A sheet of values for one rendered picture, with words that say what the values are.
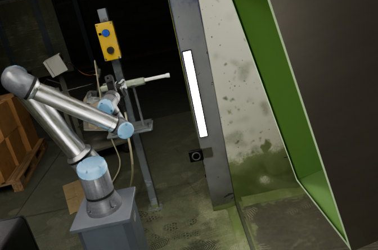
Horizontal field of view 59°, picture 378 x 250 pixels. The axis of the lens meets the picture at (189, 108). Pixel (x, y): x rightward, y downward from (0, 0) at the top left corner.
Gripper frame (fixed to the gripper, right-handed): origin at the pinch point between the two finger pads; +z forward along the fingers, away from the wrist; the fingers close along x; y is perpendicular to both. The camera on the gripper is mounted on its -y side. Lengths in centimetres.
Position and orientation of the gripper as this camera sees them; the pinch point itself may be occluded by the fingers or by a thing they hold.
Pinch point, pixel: (120, 80)
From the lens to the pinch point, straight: 220.4
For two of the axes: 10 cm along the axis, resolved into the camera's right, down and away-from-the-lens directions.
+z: 0.7, -4.5, 8.9
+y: 4.0, 8.3, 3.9
